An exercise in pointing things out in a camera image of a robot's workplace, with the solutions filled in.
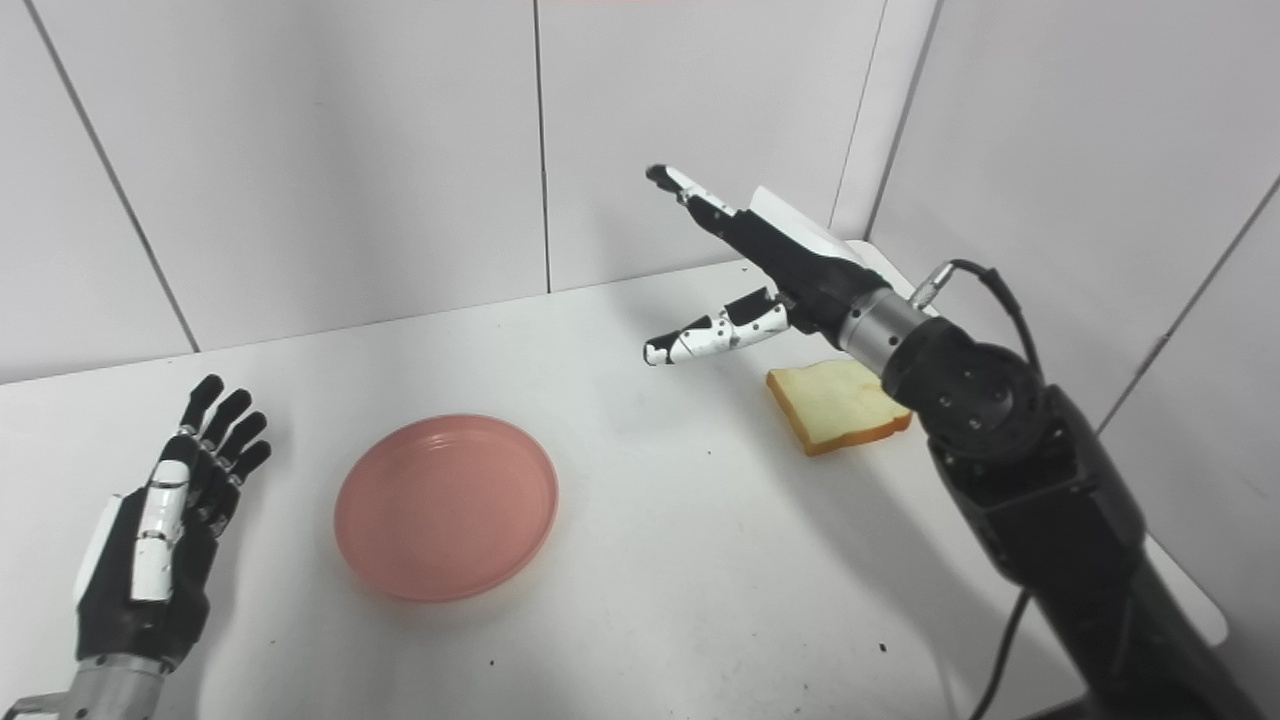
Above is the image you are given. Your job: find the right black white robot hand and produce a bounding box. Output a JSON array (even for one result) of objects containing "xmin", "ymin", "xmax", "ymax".
[{"xmin": 643, "ymin": 164, "xmax": 891, "ymax": 367}]

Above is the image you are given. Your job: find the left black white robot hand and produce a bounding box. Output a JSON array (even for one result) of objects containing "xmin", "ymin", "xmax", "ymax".
[{"xmin": 73, "ymin": 374, "xmax": 273, "ymax": 672}]

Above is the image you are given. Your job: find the slice of white bread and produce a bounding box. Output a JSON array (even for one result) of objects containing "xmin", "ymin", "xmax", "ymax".
[{"xmin": 766, "ymin": 358, "xmax": 914, "ymax": 458}]

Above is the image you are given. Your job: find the pink round plate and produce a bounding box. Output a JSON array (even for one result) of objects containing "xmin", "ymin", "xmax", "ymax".
[{"xmin": 334, "ymin": 414, "xmax": 560, "ymax": 604}]

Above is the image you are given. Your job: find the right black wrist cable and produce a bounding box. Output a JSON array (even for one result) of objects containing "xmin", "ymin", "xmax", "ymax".
[{"xmin": 908, "ymin": 259, "xmax": 1047, "ymax": 720}]

